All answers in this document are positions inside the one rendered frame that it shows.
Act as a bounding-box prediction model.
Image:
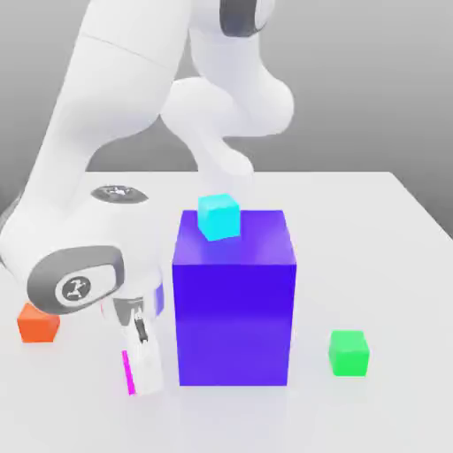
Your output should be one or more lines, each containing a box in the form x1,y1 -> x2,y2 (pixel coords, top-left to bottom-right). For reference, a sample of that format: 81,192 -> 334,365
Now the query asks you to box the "large blue box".
172,209 -> 297,388

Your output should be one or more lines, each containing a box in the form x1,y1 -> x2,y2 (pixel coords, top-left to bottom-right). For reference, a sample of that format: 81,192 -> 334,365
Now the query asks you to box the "small orange cube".
16,302 -> 62,344

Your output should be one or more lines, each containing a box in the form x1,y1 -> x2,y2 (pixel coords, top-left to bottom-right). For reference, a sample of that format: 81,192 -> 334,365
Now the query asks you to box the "small cyan cube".
196,193 -> 242,243

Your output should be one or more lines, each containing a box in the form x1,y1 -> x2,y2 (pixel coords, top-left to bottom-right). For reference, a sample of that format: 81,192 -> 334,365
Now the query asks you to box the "small green cube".
327,329 -> 372,378

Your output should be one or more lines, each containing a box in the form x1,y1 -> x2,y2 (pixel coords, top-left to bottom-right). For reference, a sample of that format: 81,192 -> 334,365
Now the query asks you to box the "small magenta cube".
120,349 -> 137,396

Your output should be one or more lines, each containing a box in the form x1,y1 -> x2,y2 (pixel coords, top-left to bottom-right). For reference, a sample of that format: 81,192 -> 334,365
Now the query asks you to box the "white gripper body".
123,335 -> 165,396

